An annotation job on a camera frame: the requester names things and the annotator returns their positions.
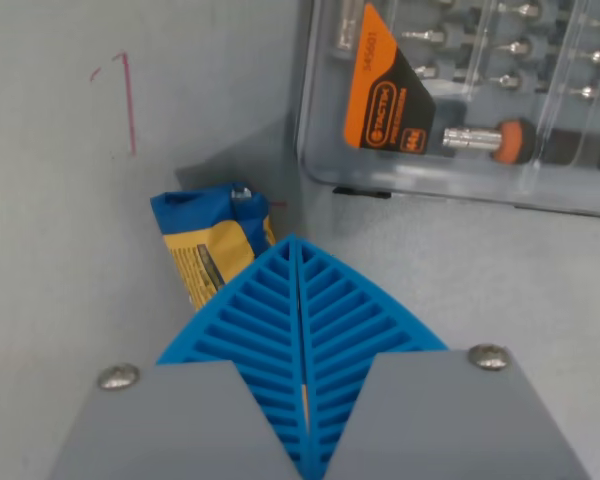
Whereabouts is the silver socket adapter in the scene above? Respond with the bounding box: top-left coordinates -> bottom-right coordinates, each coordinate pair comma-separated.
332,0 -> 359,56

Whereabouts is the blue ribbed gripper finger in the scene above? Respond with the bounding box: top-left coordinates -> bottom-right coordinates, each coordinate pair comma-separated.
47,234 -> 309,480
297,235 -> 594,480

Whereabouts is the blue and yellow snack bag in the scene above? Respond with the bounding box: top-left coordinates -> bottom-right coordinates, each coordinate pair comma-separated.
149,182 -> 310,431

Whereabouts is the orange and black screwdriver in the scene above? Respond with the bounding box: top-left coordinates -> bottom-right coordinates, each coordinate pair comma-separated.
442,117 -> 600,174

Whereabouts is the clear plastic tool case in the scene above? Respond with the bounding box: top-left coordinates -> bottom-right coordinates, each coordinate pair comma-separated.
295,0 -> 600,221

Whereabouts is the orange and black label card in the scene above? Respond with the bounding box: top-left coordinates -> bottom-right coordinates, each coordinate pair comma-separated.
343,2 -> 437,157

